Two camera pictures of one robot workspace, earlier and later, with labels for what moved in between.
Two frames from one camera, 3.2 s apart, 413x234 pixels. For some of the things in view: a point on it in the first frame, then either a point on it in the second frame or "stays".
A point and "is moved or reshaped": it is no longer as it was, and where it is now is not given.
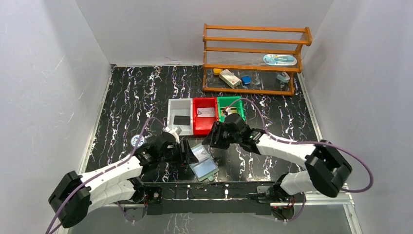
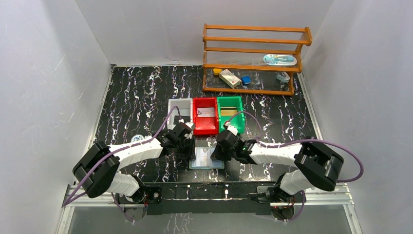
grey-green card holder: [205, 168] is moved or reshaped
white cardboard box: [230, 78] stays
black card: [181, 120] stays
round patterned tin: [134, 139] stays
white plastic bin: [180, 107] stays
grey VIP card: [200, 154] is moved or reshaped
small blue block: [246, 79] stays
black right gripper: [218, 127] to [217, 154]
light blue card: [205, 112] stays
